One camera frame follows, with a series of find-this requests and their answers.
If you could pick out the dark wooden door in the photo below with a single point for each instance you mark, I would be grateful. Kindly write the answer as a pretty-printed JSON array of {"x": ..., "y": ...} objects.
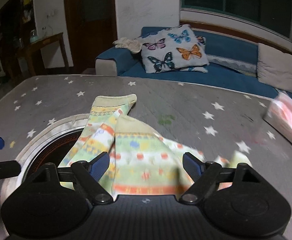
[{"x": 91, "y": 30}]

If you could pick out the dark bookshelf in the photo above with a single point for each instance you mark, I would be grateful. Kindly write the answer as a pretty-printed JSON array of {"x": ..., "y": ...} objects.
[{"x": 16, "y": 23}]

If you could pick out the cream cloth on armrest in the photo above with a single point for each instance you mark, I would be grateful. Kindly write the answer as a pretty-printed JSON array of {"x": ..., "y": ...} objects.
[{"x": 134, "y": 46}]

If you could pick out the blue sofa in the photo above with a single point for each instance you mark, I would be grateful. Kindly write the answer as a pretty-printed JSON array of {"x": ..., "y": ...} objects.
[{"x": 232, "y": 65}]

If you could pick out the butterfly print pillow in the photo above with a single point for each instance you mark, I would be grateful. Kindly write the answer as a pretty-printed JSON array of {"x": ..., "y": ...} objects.
[{"x": 172, "y": 49}]

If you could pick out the pink tissue box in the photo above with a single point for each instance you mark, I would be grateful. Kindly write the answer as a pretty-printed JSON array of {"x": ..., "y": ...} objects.
[{"x": 279, "y": 115}]

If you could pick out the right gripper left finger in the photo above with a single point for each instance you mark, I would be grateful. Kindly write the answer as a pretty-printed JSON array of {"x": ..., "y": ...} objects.
[{"x": 87, "y": 176}]

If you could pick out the dark wooden side table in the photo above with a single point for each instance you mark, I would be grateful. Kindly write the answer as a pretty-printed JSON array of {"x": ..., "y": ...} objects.
[{"x": 48, "y": 47}]

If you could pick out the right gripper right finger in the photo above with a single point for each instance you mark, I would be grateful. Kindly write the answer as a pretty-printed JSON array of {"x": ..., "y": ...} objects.
[{"x": 204, "y": 176}]

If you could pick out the grey star-patterned table cover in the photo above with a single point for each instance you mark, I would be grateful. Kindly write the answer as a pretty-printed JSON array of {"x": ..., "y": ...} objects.
[{"x": 227, "y": 127}]

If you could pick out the beige cushion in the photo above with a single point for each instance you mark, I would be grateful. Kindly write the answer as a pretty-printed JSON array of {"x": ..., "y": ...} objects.
[{"x": 274, "y": 68}]

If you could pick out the colourful patterned children's pants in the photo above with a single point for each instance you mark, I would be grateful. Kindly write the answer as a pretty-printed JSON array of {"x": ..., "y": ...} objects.
[{"x": 142, "y": 162}]

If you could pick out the teal jar on table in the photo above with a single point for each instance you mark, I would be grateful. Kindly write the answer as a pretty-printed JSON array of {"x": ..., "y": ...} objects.
[{"x": 33, "y": 36}]

